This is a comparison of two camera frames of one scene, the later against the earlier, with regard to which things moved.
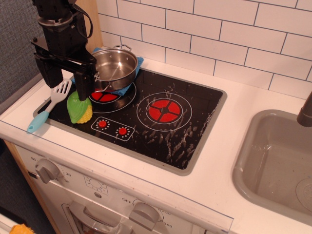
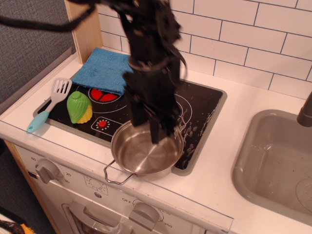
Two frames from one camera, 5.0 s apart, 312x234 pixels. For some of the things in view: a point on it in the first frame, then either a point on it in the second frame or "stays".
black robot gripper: [65, 44] to [152, 85]
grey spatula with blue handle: [58, 93] stays
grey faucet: [304, 117] stays
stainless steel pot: [116, 66] to [134, 152]
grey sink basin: [273, 164] stays
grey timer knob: [47, 170] stays
